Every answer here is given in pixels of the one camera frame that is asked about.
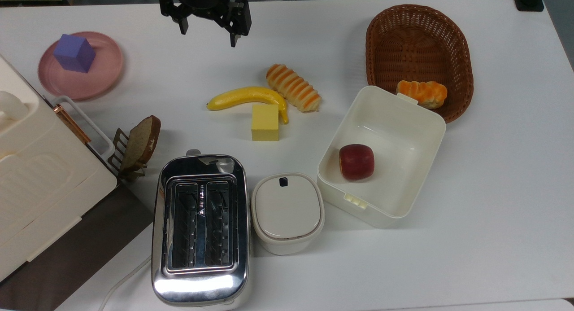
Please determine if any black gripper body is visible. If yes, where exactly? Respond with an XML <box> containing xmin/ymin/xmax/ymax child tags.
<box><xmin>174</xmin><ymin>0</ymin><xmax>230</xmax><ymax>21</ymax></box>

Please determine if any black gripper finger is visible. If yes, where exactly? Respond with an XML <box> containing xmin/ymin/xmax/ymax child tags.
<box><xmin>214</xmin><ymin>0</ymin><xmax>251</xmax><ymax>48</ymax></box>
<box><xmin>159</xmin><ymin>0</ymin><xmax>194</xmax><ymax>35</ymax></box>

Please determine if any yellow cube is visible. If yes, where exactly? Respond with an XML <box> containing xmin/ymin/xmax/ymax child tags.
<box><xmin>251</xmin><ymin>104</ymin><xmax>280</xmax><ymax>142</ymax></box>

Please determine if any purple cube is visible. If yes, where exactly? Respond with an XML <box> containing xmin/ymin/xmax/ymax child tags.
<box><xmin>53</xmin><ymin>34</ymin><xmax>97</xmax><ymax>74</ymax></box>

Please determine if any yellow banana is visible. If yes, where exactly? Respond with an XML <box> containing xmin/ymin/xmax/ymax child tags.
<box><xmin>206</xmin><ymin>86</ymin><xmax>290</xmax><ymax>125</ymax></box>

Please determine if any striped bread roll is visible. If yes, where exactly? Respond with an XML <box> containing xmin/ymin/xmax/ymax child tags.
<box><xmin>266</xmin><ymin>63</ymin><xmax>322</xmax><ymax>113</ymax></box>

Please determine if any pink plate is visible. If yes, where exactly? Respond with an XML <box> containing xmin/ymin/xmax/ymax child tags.
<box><xmin>38</xmin><ymin>31</ymin><xmax>124</xmax><ymax>101</ymax></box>

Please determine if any brown bread slice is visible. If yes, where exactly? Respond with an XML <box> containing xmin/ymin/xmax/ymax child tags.
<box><xmin>120</xmin><ymin>115</ymin><xmax>161</xmax><ymax>171</ymax></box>

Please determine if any brown toast rack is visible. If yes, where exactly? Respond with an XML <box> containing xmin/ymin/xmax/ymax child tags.
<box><xmin>108</xmin><ymin>128</ymin><xmax>148</xmax><ymax>182</ymax></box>

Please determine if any brown wicker basket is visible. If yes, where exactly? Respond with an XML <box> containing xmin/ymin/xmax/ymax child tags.
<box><xmin>365</xmin><ymin>4</ymin><xmax>474</xmax><ymax>124</ymax></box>

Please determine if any red apple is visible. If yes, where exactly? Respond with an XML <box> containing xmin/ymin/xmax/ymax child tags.
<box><xmin>339</xmin><ymin>144</ymin><xmax>375</xmax><ymax>182</ymax></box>

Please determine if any white plastic box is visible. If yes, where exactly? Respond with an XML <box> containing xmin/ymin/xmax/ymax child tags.
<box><xmin>317</xmin><ymin>85</ymin><xmax>447</xmax><ymax>229</ymax></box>

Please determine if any white lidded pot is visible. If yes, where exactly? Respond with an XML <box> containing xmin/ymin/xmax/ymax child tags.
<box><xmin>251</xmin><ymin>172</ymin><xmax>326</xmax><ymax>256</ymax></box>

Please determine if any orange glazed bread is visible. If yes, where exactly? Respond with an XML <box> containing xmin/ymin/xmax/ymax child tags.
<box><xmin>396</xmin><ymin>80</ymin><xmax>448</xmax><ymax>110</ymax></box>

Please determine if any cream white appliance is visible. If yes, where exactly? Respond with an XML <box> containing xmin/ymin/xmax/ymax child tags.
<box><xmin>0</xmin><ymin>55</ymin><xmax>118</xmax><ymax>282</ymax></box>

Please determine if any chrome toaster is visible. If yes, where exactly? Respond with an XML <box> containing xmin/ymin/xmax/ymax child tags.
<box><xmin>151</xmin><ymin>149</ymin><xmax>251</xmax><ymax>307</ymax></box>

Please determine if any dark brown mat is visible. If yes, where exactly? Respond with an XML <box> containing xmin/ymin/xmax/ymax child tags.
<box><xmin>0</xmin><ymin>182</ymin><xmax>155</xmax><ymax>311</ymax></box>

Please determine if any white tray with copper handle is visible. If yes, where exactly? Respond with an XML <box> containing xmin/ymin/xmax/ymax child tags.
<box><xmin>50</xmin><ymin>96</ymin><xmax>116</xmax><ymax>162</ymax></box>

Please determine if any white toaster cable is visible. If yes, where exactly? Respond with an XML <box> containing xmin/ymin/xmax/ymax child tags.
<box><xmin>98</xmin><ymin>255</ymin><xmax>153</xmax><ymax>311</ymax></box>

